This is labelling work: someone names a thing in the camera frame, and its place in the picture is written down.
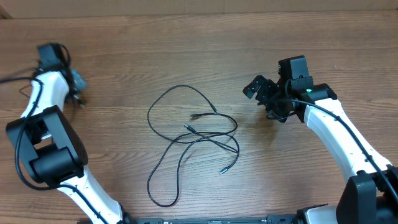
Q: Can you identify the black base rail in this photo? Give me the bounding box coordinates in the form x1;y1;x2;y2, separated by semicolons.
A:
77;213;354;224

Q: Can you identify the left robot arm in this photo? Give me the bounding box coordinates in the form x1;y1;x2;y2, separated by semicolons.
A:
6;43;132;223

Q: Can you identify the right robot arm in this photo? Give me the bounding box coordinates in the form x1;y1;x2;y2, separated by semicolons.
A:
243;55;397;224

